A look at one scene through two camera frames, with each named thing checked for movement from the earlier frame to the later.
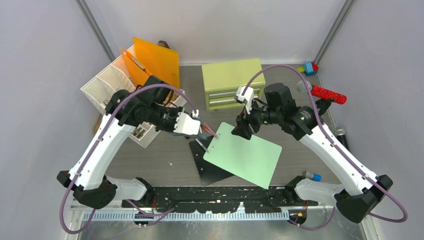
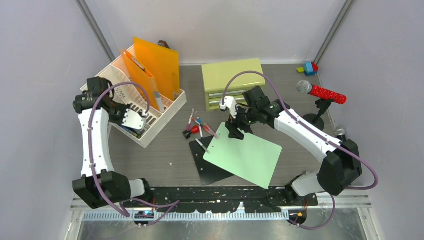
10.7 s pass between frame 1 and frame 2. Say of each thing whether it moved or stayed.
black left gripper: moved
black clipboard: stayed
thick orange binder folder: stayed
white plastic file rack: stayed
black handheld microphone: stayed
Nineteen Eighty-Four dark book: moved
